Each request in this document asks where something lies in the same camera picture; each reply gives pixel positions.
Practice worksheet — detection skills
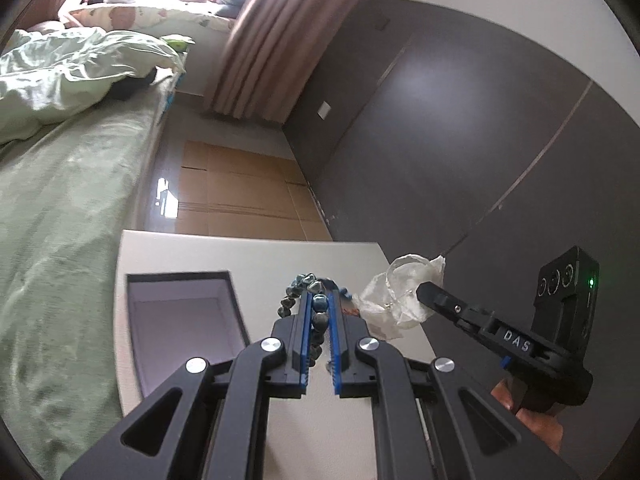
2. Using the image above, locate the grey-blue stone bead bracelet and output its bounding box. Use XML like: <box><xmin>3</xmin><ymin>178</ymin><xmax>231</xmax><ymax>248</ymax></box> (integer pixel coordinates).
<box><xmin>278</xmin><ymin>272</ymin><xmax>354</xmax><ymax>369</ymax></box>

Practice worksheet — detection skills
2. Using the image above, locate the white plastic bag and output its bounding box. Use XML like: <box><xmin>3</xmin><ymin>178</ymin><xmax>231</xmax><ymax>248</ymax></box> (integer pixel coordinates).
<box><xmin>352</xmin><ymin>254</ymin><xmax>446</xmax><ymax>339</ymax></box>

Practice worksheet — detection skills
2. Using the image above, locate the black jewelry box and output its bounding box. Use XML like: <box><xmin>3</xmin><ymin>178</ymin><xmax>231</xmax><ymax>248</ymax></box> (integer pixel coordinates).
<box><xmin>127</xmin><ymin>271</ymin><xmax>250</xmax><ymax>396</ymax></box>

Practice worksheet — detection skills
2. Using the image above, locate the right hand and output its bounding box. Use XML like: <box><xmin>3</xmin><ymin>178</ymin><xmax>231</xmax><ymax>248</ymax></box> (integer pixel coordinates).
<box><xmin>491</xmin><ymin>380</ymin><xmax>564</xmax><ymax>454</ymax></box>

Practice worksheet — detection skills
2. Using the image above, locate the flattened cardboard sheet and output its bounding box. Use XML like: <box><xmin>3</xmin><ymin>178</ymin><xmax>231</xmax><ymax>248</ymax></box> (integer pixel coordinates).
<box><xmin>175</xmin><ymin>141</ymin><xmax>332</xmax><ymax>242</ymax></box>

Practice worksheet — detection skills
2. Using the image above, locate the green bed sheet bed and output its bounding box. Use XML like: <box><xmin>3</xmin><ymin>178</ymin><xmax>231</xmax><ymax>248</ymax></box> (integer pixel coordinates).
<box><xmin>1</xmin><ymin>70</ymin><xmax>177</xmax><ymax>479</ymax></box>

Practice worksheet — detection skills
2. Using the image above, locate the black garment on bed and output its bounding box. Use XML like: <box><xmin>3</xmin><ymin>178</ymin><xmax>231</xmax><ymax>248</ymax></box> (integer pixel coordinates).
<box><xmin>105</xmin><ymin>67</ymin><xmax>157</xmax><ymax>101</ymax></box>

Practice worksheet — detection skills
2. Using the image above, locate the green box on bed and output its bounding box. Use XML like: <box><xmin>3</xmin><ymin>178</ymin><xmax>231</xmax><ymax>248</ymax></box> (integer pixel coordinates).
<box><xmin>160</xmin><ymin>34</ymin><xmax>195</xmax><ymax>53</ymax></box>

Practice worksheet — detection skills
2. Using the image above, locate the pink curtain right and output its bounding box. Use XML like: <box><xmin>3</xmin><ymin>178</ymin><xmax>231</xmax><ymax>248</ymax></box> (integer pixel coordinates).
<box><xmin>204</xmin><ymin>0</ymin><xmax>359</xmax><ymax>125</ymax></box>

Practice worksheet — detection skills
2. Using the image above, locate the light green duvet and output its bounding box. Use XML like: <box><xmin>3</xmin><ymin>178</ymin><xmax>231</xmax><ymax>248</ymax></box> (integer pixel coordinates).
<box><xmin>1</xmin><ymin>27</ymin><xmax>184</xmax><ymax>144</ymax></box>

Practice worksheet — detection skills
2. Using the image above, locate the floral pillow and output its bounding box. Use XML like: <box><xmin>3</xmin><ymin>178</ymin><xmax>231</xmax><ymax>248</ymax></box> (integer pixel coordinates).
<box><xmin>68</xmin><ymin>3</ymin><xmax>235</xmax><ymax>30</ymax></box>

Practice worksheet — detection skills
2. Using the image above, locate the black camera box right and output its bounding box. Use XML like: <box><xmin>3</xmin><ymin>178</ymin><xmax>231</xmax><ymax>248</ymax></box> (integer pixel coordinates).
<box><xmin>532</xmin><ymin>246</ymin><xmax>600</xmax><ymax>361</ymax></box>

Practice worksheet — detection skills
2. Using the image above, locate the white wall socket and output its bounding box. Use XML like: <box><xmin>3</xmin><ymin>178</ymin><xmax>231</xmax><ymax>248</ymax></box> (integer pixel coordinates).
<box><xmin>317</xmin><ymin>101</ymin><xmax>331</xmax><ymax>120</ymax></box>

